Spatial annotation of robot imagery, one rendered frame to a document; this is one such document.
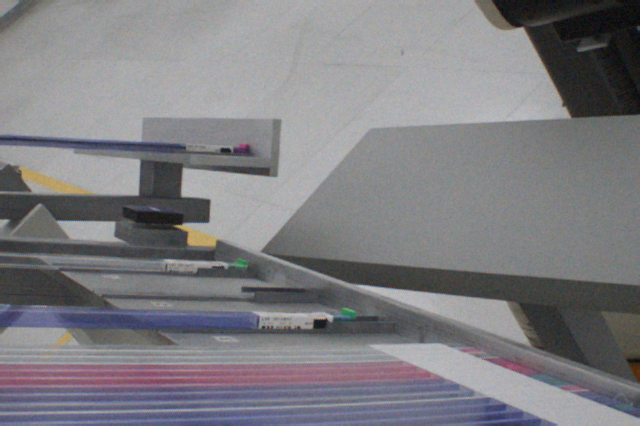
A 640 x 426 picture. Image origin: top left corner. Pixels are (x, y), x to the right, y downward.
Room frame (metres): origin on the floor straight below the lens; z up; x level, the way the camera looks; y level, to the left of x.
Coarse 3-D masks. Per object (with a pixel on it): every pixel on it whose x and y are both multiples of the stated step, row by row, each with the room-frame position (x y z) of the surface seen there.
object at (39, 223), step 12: (36, 216) 1.15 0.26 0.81; (48, 216) 1.15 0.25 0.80; (0, 228) 1.18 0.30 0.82; (12, 228) 1.15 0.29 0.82; (24, 228) 1.14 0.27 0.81; (36, 228) 1.15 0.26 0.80; (48, 228) 1.15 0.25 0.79; (60, 228) 1.16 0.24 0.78; (84, 336) 1.15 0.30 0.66; (96, 336) 1.13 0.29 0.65; (108, 336) 1.14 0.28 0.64; (120, 336) 1.14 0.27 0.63; (132, 336) 1.15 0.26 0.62
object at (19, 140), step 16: (0, 144) 1.06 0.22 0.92; (16, 144) 1.07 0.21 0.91; (32, 144) 1.08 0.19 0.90; (48, 144) 1.08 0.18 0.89; (64, 144) 1.09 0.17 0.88; (80, 144) 1.09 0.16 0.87; (96, 144) 1.10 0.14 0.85; (112, 144) 1.10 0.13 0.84; (128, 144) 1.11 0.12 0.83; (144, 144) 1.12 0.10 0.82; (160, 144) 1.12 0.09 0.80; (176, 144) 1.13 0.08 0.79
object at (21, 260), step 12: (0, 252) 0.85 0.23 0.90; (0, 264) 0.83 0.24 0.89; (12, 264) 0.84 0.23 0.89; (24, 264) 0.84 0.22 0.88; (36, 264) 0.84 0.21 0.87; (48, 264) 0.85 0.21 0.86; (60, 264) 0.85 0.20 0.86; (72, 264) 0.85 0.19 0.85; (84, 264) 0.85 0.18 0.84; (96, 264) 0.86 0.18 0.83; (108, 264) 0.86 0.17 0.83; (120, 264) 0.86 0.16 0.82; (132, 264) 0.86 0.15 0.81; (144, 264) 0.87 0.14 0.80; (156, 264) 0.87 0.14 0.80; (228, 264) 0.89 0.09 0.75; (240, 264) 0.90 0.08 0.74
